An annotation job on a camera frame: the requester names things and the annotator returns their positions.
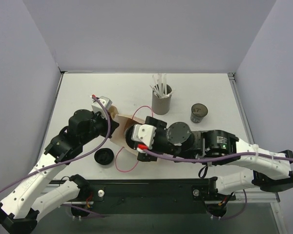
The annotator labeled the beige pink paper bag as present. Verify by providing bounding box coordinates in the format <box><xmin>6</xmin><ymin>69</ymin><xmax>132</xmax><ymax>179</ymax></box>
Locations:
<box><xmin>109</xmin><ymin>105</ymin><xmax>155</xmax><ymax>173</ymax></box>

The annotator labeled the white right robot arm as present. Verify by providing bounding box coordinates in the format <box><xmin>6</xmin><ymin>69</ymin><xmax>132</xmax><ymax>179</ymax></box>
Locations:
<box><xmin>124</xmin><ymin>116</ymin><xmax>293</xmax><ymax>199</ymax></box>

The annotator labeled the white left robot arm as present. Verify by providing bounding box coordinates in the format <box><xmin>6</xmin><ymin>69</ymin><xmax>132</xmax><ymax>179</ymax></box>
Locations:
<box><xmin>0</xmin><ymin>110</ymin><xmax>119</xmax><ymax>234</ymax></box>

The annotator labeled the brown cardboard cup carrier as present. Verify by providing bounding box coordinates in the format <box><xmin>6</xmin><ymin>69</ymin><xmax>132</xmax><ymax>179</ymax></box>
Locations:
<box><xmin>108</xmin><ymin>105</ymin><xmax>119</xmax><ymax>120</ymax></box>

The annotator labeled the black cup lid stack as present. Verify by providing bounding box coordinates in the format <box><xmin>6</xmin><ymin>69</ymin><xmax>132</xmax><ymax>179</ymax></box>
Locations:
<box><xmin>94</xmin><ymin>148</ymin><xmax>114</xmax><ymax>166</ymax></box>

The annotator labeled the grey cylindrical holder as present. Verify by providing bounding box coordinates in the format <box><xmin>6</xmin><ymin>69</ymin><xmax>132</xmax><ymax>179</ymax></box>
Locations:
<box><xmin>151</xmin><ymin>84</ymin><xmax>172</xmax><ymax>115</ymax></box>

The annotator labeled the white stirrer sticks bundle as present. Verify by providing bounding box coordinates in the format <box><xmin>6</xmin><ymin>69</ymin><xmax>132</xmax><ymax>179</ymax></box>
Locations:
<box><xmin>150</xmin><ymin>73</ymin><xmax>175</xmax><ymax>99</ymax></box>

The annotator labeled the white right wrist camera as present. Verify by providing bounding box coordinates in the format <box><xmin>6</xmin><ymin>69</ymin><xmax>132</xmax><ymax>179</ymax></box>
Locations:
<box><xmin>131</xmin><ymin>124</ymin><xmax>157</xmax><ymax>153</ymax></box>

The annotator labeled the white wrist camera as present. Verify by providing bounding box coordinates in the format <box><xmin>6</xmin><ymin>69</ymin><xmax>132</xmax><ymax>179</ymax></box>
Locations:
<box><xmin>91</xmin><ymin>96</ymin><xmax>112</xmax><ymax>118</ymax></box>
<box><xmin>131</xmin><ymin>124</ymin><xmax>157</xmax><ymax>153</ymax></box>

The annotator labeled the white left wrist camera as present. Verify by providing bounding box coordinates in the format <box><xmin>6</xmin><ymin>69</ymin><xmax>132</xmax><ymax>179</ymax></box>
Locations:
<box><xmin>91</xmin><ymin>96</ymin><xmax>112</xmax><ymax>118</ymax></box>

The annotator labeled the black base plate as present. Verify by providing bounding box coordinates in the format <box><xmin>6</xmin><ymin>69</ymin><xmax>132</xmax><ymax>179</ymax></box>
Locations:
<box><xmin>61</xmin><ymin>179</ymin><xmax>236</xmax><ymax>215</ymax></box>

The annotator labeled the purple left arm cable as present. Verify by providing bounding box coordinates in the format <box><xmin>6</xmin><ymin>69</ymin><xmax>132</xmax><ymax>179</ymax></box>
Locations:
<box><xmin>0</xmin><ymin>97</ymin><xmax>113</xmax><ymax>219</ymax></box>

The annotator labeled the aluminium frame rail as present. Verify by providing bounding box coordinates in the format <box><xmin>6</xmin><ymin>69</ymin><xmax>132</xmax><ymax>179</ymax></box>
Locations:
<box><xmin>222</xmin><ymin>73</ymin><xmax>279</xmax><ymax>202</ymax></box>

